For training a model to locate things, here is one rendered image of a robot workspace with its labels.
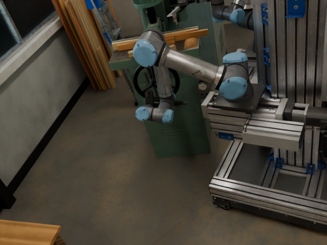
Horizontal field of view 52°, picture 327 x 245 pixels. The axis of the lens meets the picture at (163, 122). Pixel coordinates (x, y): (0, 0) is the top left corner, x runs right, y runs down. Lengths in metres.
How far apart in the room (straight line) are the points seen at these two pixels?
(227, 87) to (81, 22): 2.30
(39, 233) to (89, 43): 2.24
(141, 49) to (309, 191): 1.22
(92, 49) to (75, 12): 0.40
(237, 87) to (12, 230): 1.36
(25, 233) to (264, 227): 1.35
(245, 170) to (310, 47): 0.89
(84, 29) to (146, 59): 2.12
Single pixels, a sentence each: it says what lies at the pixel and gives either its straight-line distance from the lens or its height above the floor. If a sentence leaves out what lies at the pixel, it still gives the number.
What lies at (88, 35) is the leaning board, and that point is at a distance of 3.63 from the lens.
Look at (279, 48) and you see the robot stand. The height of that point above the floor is 1.02.
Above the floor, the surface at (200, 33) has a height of 0.93.
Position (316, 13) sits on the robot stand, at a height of 1.19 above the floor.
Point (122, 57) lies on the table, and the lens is 2.29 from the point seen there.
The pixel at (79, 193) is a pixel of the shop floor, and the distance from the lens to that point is 2.76.
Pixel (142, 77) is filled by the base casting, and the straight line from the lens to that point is 2.28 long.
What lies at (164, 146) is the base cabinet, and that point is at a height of 0.12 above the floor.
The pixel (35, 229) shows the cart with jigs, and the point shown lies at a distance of 1.94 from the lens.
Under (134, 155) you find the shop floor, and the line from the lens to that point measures 2.84.
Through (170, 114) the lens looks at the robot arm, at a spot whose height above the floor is 0.82.
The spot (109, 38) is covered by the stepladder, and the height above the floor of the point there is 0.74.
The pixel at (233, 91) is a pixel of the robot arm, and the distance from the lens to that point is 1.54.
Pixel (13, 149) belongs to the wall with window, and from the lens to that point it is 3.10.
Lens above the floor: 1.84
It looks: 37 degrees down
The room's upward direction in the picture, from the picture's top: 16 degrees counter-clockwise
